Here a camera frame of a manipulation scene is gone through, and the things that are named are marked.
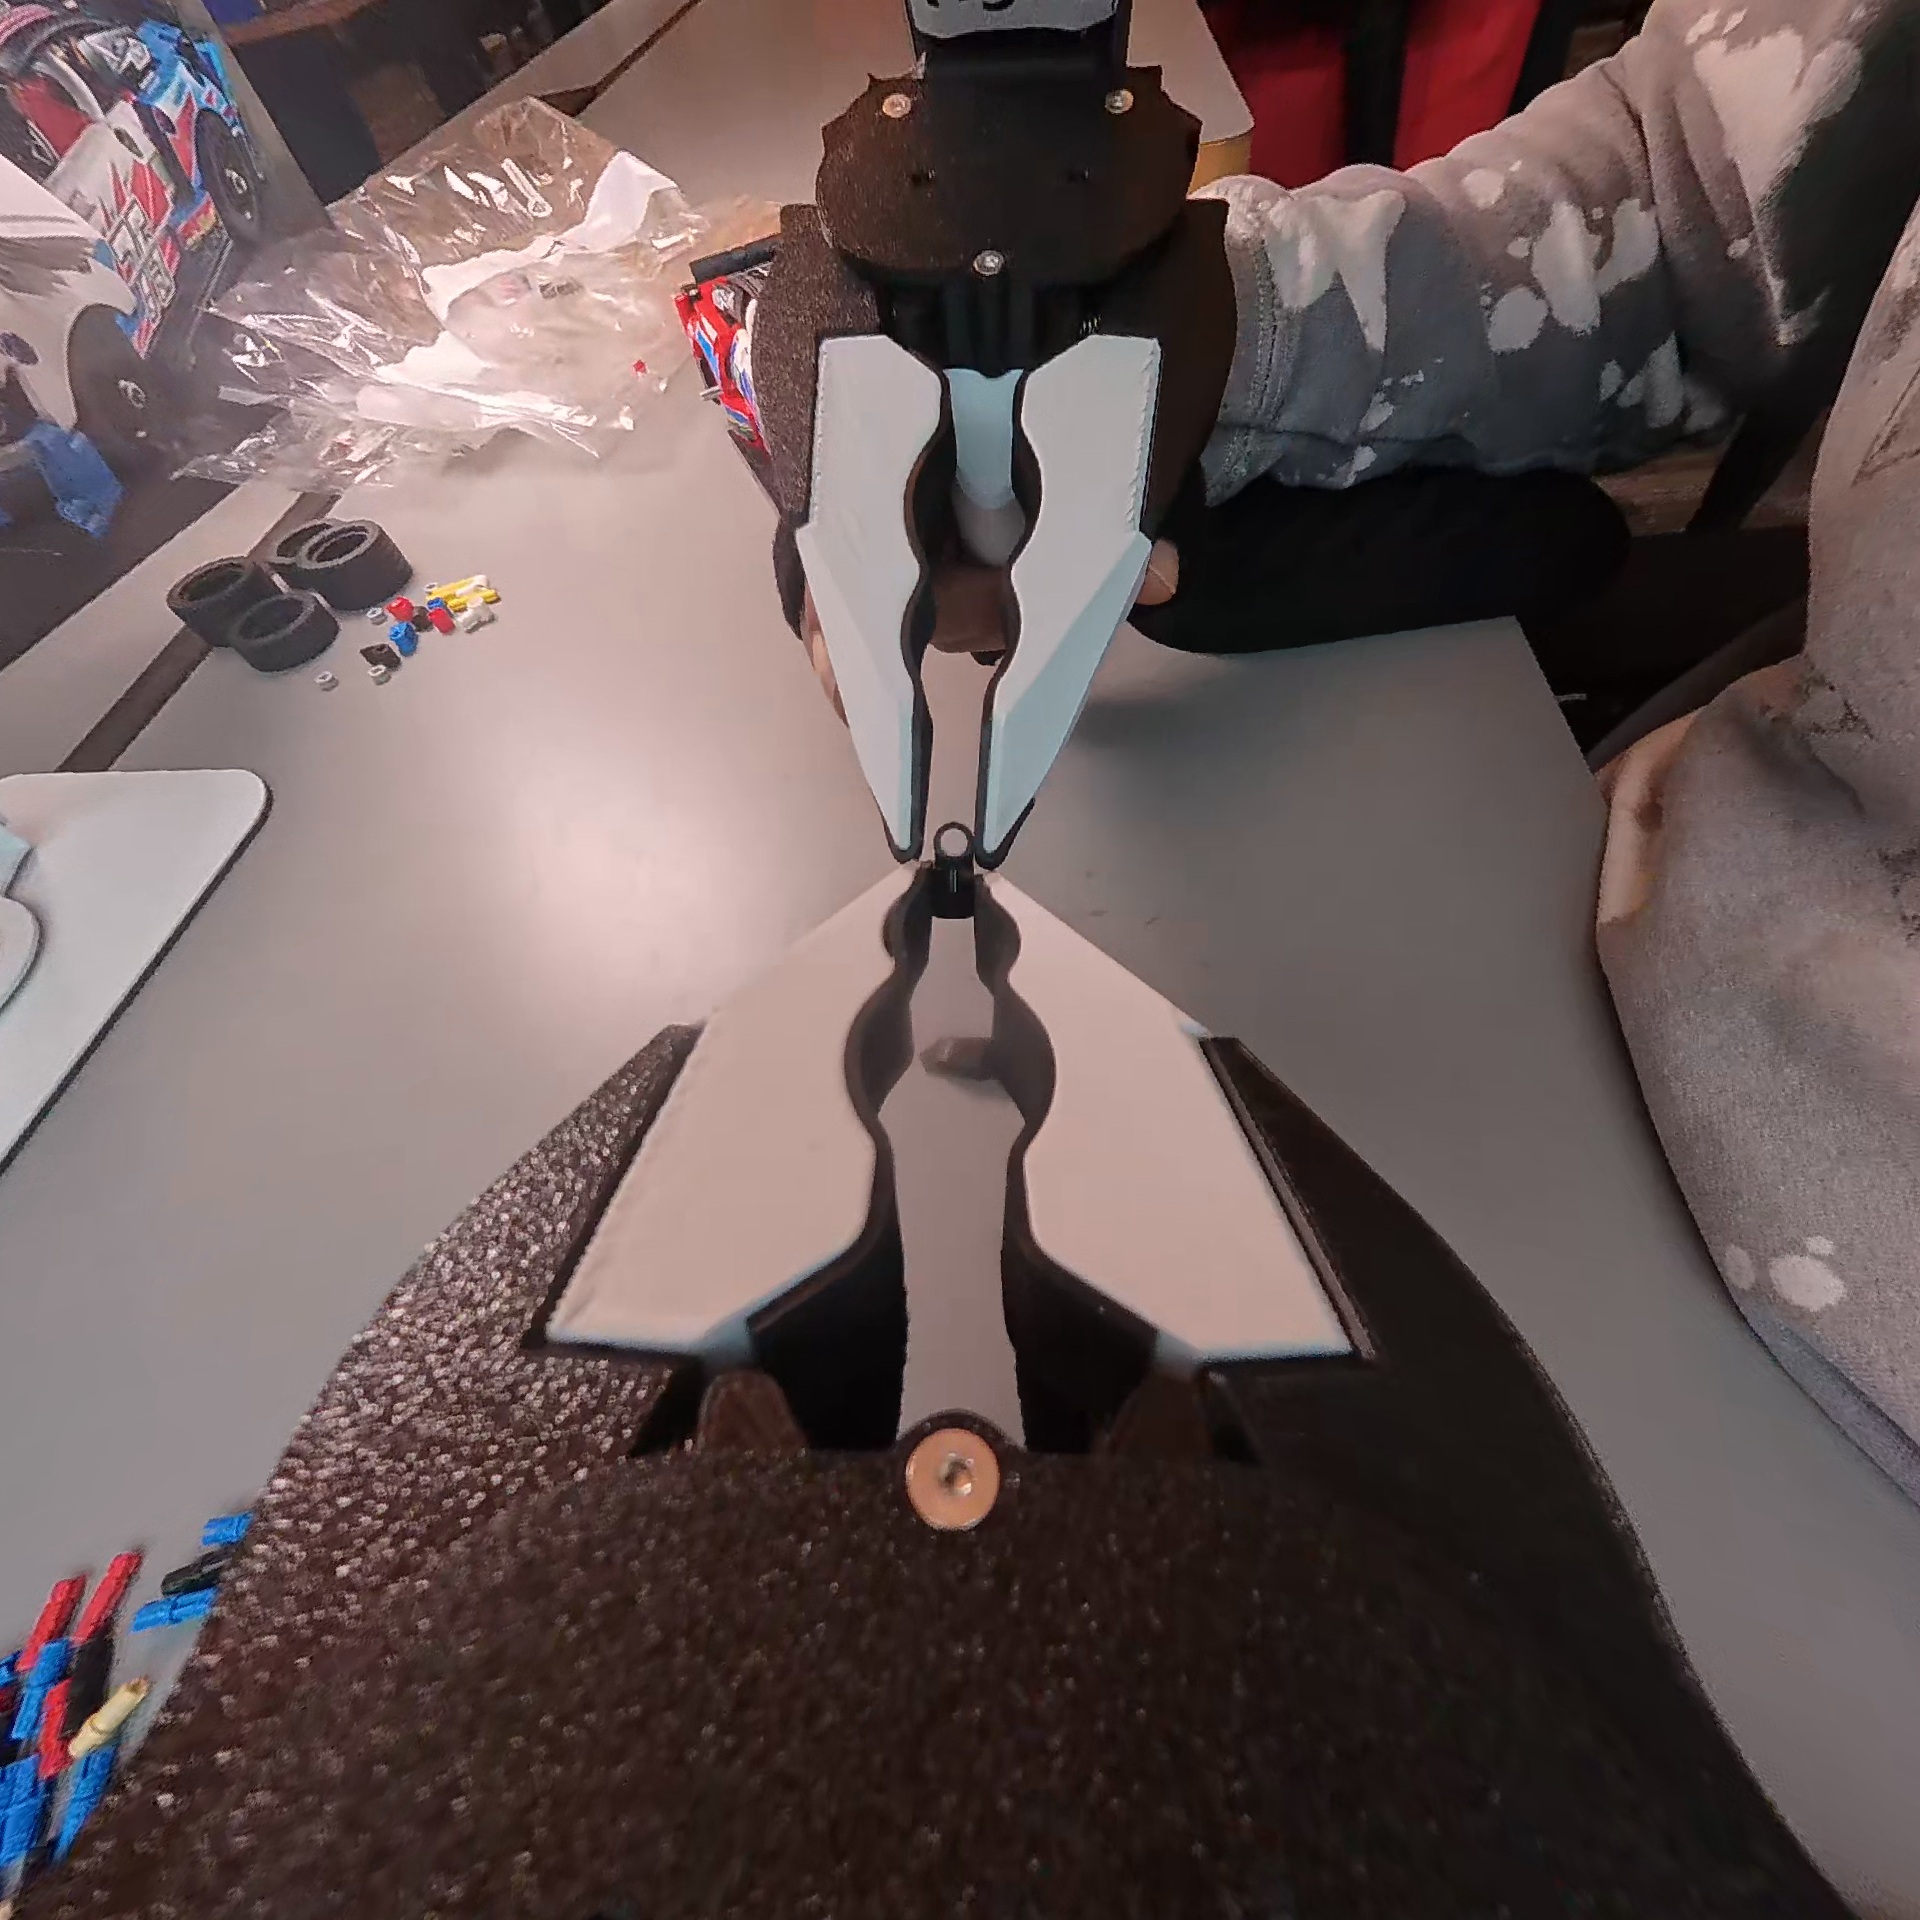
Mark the black toy tyre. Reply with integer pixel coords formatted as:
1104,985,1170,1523
273,516,416,613
223,589,345,677
164,557,290,636

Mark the person's right forearm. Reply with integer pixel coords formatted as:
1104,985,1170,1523
1191,0,1920,505

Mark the clear plastic bag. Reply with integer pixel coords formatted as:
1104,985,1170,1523
170,112,711,493

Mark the grey desk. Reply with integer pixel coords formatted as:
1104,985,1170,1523
0,0,1920,1920

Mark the red armchair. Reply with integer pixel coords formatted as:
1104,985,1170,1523
1206,0,1546,183

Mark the pile of coloured brick pins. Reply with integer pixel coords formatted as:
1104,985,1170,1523
0,1511,253,1875

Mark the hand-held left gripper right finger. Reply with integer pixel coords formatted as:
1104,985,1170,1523
975,873,1356,1372

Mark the person's right hand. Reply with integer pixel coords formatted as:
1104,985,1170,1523
768,513,1191,710

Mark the cluster of small brick parts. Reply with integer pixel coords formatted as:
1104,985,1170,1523
305,573,504,695

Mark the toy car box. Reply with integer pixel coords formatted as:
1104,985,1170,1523
0,0,328,669

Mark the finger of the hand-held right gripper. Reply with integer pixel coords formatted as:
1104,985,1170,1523
791,333,953,865
972,328,1168,873

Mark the red white toy brick car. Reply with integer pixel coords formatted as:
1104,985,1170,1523
671,273,783,455

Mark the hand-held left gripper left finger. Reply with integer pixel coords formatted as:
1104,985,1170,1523
543,871,937,1367

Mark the black chair armrest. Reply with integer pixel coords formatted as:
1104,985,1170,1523
1152,461,1634,656

